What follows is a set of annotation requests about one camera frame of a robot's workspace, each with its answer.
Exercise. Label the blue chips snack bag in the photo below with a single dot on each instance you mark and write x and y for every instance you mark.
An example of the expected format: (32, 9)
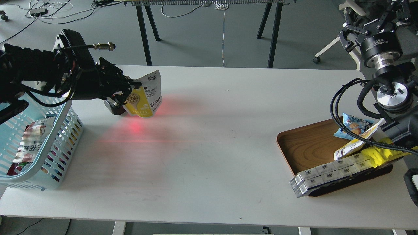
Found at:
(355, 125)

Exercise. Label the red white snack bag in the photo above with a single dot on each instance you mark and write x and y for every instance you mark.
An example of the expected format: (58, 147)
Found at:
(32, 140)

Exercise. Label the yellow cartoon snack bag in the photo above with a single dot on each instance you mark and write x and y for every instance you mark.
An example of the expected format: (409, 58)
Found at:
(379, 156)

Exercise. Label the light blue plastic basket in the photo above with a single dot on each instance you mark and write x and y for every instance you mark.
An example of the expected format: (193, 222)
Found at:
(53, 155)

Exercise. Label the black barcode scanner red window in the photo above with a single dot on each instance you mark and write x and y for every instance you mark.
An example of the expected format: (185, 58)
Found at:
(114, 107)

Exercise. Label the yellow nut snack pouch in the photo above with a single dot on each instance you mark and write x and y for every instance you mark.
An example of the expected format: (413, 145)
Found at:
(145, 100)

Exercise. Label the brown wooden tray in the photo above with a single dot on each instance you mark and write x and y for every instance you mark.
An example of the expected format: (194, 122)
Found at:
(313, 145)

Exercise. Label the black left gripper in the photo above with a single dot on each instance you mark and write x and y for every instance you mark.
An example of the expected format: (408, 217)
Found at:
(106, 80)

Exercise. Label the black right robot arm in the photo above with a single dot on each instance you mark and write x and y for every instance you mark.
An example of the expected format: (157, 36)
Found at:
(390, 92)

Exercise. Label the white office chair base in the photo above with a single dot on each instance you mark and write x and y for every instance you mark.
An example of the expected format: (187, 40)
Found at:
(355, 53)

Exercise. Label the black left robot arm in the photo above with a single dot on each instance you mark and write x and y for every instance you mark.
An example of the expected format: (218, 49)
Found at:
(68, 72)

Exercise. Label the white yellow snack pouch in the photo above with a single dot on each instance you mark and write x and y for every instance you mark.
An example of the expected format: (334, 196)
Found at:
(355, 144)

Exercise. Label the long silver snack box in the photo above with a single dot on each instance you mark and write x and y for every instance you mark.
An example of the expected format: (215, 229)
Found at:
(309, 180)

